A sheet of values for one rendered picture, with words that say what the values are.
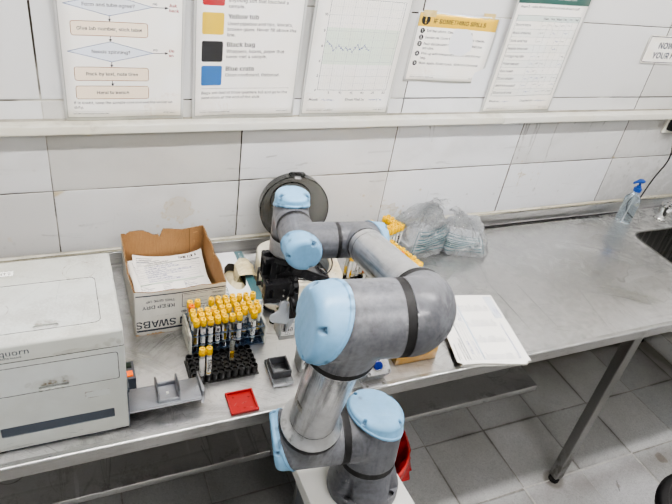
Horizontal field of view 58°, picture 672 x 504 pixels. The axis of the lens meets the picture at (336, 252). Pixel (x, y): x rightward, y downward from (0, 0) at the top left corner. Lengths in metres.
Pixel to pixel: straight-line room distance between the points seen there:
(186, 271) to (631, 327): 1.42
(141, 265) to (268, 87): 0.63
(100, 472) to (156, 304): 0.73
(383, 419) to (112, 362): 0.56
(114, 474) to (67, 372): 0.88
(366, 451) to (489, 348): 0.72
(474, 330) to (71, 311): 1.12
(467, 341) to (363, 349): 1.03
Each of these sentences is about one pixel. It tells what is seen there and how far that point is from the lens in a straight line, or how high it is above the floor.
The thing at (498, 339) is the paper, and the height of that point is 0.89.
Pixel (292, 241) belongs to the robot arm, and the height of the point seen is 1.39.
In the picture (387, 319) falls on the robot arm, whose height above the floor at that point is 1.52.
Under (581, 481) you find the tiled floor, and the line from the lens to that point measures 2.88.
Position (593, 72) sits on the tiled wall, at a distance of 2.43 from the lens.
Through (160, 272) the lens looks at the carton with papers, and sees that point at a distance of 1.82.
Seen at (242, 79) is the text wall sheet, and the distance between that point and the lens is 1.75.
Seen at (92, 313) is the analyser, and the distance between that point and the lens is 1.33.
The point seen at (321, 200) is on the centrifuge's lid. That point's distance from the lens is 1.92.
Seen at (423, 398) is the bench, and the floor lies 0.27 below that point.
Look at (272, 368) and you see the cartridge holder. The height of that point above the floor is 0.91.
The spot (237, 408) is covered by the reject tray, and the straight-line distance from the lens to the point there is 1.52.
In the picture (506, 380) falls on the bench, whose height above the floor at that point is 0.27.
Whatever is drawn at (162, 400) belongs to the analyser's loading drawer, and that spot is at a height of 0.93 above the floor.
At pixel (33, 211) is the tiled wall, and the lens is 1.86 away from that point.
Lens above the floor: 2.03
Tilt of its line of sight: 34 degrees down
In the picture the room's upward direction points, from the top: 10 degrees clockwise
